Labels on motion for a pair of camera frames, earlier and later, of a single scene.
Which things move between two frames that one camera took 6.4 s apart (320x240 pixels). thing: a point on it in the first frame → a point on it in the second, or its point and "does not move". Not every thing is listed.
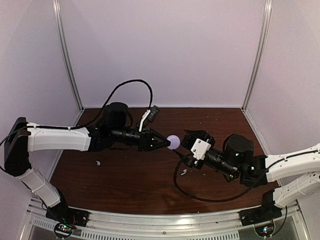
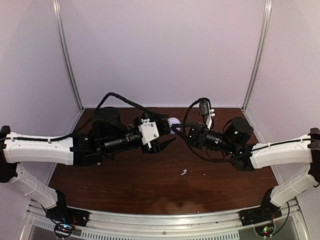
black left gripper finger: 161,144 does not move
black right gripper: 202,135 → 197,134
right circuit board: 264,230 does not move
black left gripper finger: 157,135 → 158,116
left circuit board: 63,230 does not move
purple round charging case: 175,142 → 173,120
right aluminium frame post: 265,24 does not move
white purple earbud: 185,171 does not move
